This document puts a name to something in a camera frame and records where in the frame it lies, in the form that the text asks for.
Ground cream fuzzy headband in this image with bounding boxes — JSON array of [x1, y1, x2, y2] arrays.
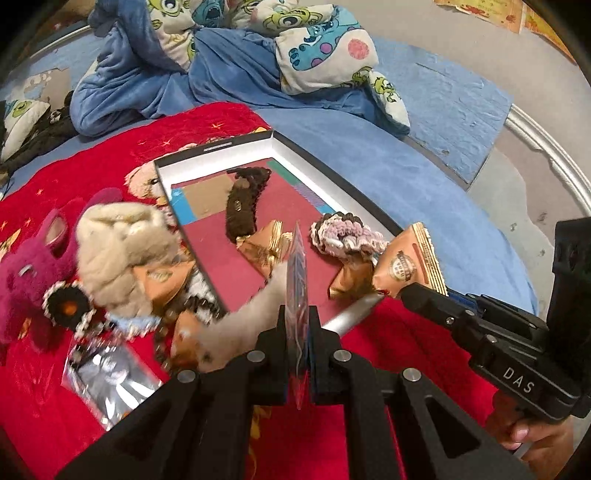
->
[[170, 262, 287, 373]]

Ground anime badge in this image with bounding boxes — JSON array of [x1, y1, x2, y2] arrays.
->
[[284, 223, 310, 410]]

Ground dark brown fuzzy hair clip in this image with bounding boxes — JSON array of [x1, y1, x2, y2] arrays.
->
[[225, 167, 271, 244]]

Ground pink crochet scrunchie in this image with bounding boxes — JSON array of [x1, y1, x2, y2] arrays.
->
[[309, 212, 389, 260]]

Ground person right hand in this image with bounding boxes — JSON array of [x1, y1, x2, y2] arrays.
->
[[485, 391, 574, 479]]

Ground silver foil badge bag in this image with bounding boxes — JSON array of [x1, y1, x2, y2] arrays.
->
[[62, 344, 162, 431]]

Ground red plush blanket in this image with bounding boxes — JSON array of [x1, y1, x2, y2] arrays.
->
[[1, 103, 495, 479]]

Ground black white-lace scrunchie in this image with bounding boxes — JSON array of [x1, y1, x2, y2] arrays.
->
[[42, 280, 96, 337]]

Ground beige plush rabbit toy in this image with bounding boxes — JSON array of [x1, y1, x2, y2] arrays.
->
[[76, 202, 179, 318]]

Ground black shallow cardboard box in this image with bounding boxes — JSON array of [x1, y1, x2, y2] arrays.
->
[[154, 131, 401, 334]]

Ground magenta plush bear headband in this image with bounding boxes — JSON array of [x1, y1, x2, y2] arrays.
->
[[1, 188, 122, 352]]

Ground blue fleece blanket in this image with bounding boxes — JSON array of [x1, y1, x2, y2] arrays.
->
[[70, 1, 405, 137]]

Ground monster print pillow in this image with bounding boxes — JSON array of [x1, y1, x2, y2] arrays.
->
[[1, 99, 50, 162]]

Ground monster print duvet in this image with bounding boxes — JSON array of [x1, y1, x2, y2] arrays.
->
[[144, 0, 411, 135]]

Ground brown bead bracelet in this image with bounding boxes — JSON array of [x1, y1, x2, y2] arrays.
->
[[151, 294, 228, 375]]

